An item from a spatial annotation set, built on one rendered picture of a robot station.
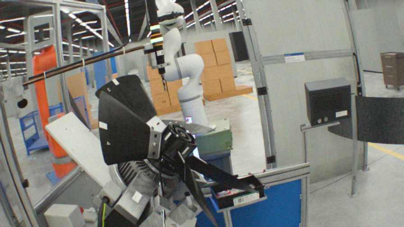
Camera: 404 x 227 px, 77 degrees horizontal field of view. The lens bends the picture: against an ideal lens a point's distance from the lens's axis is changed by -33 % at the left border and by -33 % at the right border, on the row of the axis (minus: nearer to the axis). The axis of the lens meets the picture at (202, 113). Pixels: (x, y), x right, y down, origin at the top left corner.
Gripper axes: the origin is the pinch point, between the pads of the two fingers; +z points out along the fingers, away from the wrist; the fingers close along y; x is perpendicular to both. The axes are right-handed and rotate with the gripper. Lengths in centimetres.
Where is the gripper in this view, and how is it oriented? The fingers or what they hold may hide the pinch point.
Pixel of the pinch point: (162, 16)
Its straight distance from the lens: 146.7
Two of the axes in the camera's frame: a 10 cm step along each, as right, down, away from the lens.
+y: -9.8, 1.7, 1.4
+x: -1.9, -9.7, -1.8
